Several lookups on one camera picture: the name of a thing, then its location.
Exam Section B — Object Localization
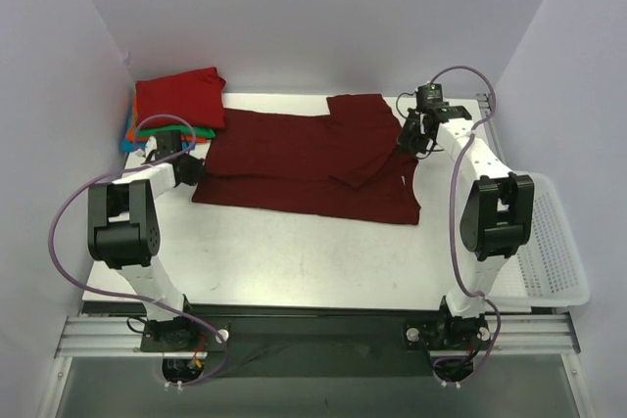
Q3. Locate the dark red t-shirt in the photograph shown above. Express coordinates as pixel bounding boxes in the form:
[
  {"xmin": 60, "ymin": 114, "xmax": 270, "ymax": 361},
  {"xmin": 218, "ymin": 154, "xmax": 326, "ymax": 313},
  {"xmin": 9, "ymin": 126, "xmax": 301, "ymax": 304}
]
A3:
[{"xmin": 192, "ymin": 94, "xmax": 420, "ymax": 225}]

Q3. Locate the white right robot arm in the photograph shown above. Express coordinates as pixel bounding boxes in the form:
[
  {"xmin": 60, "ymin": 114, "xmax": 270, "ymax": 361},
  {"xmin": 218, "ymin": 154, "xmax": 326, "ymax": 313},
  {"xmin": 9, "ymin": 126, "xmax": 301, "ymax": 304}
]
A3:
[{"xmin": 397, "ymin": 83, "xmax": 535, "ymax": 348}]

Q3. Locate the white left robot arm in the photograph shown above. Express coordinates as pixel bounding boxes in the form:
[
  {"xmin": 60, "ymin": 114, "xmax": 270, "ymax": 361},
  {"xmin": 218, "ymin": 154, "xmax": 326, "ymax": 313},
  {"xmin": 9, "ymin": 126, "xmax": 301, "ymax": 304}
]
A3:
[{"xmin": 87, "ymin": 130, "xmax": 204, "ymax": 351}]

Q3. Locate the folded green t-shirt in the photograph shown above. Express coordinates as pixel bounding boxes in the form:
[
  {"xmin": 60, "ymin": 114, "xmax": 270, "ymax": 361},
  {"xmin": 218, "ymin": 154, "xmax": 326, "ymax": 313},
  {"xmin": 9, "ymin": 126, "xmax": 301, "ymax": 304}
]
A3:
[{"xmin": 131, "ymin": 101, "xmax": 216, "ymax": 142}]

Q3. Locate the folded blue t-shirt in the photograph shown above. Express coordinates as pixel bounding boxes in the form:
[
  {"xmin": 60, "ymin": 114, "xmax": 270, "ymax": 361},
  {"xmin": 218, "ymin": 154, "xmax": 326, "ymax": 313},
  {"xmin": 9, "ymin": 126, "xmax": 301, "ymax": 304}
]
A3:
[{"xmin": 120, "ymin": 116, "xmax": 146, "ymax": 153}]

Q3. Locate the folded orange t-shirt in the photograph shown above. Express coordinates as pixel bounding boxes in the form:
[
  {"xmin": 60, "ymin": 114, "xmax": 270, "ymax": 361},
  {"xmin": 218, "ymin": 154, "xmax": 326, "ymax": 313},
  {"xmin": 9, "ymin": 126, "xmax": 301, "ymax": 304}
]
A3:
[{"xmin": 125, "ymin": 113, "xmax": 192, "ymax": 143}]

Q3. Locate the folded red t-shirt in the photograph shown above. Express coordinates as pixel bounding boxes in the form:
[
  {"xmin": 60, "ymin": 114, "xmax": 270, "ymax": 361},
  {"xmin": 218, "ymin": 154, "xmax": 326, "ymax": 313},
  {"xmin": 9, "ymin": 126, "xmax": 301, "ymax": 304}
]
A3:
[{"xmin": 135, "ymin": 67, "xmax": 226, "ymax": 129}]

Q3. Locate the white perforated plastic basket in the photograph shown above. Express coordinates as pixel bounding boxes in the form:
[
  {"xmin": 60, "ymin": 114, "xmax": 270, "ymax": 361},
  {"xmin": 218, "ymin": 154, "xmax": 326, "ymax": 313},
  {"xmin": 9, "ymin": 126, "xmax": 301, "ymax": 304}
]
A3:
[{"xmin": 489, "ymin": 173, "xmax": 590, "ymax": 311}]

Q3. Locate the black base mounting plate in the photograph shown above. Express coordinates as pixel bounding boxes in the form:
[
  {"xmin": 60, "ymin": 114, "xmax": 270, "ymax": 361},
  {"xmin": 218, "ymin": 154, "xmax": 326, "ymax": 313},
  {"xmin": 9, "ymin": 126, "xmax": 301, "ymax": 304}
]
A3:
[{"xmin": 126, "ymin": 305, "xmax": 494, "ymax": 385}]

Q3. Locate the aluminium right side rail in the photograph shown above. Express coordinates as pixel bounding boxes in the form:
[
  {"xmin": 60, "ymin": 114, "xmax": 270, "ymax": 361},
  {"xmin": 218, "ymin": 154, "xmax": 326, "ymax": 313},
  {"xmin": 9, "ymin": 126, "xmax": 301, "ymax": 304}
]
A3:
[{"xmin": 477, "ymin": 90, "xmax": 506, "ymax": 160}]

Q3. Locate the aluminium rail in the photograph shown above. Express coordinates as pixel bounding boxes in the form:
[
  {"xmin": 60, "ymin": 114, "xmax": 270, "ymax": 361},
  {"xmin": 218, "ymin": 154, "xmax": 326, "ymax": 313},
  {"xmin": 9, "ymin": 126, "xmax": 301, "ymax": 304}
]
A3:
[
  {"xmin": 477, "ymin": 90, "xmax": 506, "ymax": 160},
  {"xmin": 56, "ymin": 314, "xmax": 580, "ymax": 358}
]

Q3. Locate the aluminium front rail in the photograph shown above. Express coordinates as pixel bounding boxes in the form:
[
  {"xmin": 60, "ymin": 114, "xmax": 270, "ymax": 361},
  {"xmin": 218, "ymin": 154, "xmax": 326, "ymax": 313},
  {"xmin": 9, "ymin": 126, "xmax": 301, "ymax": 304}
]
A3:
[{"xmin": 56, "ymin": 314, "xmax": 580, "ymax": 358}]

